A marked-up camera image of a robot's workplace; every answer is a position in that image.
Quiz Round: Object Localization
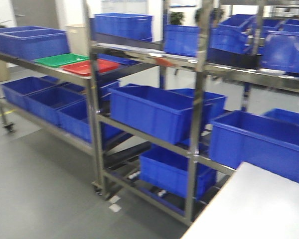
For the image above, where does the blue bin right of rack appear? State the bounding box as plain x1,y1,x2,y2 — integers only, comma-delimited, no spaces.
209,111,299,183

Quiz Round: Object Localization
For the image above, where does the blue bin shelf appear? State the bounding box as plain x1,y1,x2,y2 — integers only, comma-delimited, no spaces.
0,26,49,50
0,28,70,60

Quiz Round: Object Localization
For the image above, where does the steel shelving rack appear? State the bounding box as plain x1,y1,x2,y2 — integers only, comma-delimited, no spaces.
0,0,299,225

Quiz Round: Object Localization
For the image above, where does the green plastic tray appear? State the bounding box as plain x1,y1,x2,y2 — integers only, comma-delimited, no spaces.
34,53,89,68

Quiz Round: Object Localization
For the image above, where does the red plastic tray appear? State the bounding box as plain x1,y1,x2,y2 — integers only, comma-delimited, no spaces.
61,59,120,77

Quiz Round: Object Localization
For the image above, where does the blue bin top shelf right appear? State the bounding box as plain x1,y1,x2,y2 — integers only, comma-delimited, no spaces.
0,28,70,60

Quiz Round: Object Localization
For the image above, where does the blue bin rack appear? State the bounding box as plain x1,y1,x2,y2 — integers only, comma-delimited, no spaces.
108,83,212,145
139,145,217,200

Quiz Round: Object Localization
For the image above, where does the blue bin bottom rack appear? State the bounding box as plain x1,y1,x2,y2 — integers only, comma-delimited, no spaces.
139,145,217,200

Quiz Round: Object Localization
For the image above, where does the blue bin top shelf left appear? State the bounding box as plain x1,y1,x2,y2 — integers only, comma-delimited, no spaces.
0,26,49,50

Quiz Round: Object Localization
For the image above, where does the beige plastic basket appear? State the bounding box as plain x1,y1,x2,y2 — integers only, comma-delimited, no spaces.
65,23,89,56

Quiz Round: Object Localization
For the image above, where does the blue bin middle rack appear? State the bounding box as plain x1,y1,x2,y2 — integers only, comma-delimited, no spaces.
108,83,212,145

